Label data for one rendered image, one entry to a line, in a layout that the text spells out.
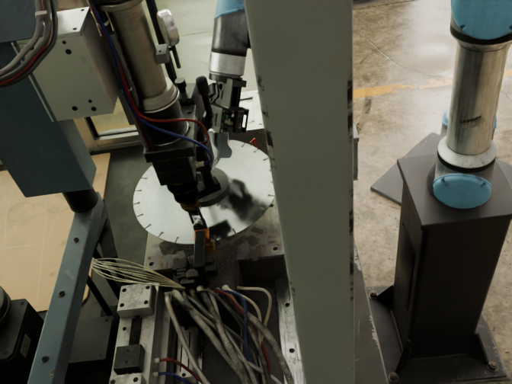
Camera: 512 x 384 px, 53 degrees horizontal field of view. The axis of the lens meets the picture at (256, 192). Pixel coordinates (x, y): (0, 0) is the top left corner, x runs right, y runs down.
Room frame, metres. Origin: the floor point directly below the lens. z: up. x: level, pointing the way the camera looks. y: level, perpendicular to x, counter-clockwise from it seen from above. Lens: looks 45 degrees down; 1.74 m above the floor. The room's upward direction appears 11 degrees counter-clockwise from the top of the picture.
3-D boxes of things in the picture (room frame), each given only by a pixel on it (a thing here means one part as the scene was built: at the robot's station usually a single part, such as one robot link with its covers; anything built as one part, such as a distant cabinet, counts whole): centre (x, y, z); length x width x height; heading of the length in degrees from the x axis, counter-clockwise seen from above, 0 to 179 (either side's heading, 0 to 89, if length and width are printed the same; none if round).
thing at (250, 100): (1.18, 0.02, 0.82); 0.18 x 0.18 x 0.15; 85
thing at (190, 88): (0.78, 0.09, 1.17); 0.06 x 0.05 x 0.20; 166
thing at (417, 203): (0.89, -0.52, 0.37); 0.40 x 0.40 x 0.75; 85
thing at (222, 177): (0.85, 0.11, 0.96); 0.11 x 0.11 x 0.03
